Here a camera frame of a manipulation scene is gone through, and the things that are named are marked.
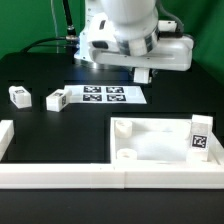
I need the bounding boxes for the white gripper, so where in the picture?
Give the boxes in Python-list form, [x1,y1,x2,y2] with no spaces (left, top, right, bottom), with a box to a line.
[87,35,194,71]

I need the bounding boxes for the white square tabletop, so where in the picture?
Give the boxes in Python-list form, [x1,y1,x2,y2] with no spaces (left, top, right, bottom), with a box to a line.
[110,117,224,165]

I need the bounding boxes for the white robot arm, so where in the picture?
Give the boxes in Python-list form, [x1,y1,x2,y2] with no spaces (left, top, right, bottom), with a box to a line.
[74,0,194,71]

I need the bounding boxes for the white fiducial marker sheet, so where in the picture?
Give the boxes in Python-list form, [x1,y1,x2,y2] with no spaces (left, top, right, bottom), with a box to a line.
[65,85,146,104]

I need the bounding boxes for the white U-shaped obstacle fence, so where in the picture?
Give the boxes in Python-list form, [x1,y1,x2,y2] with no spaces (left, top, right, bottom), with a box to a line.
[0,120,224,189]

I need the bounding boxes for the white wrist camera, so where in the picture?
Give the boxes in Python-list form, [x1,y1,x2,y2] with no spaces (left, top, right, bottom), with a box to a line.
[87,13,118,52]

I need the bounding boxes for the black cable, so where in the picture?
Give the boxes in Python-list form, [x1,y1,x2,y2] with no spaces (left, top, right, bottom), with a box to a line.
[20,0,81,54]

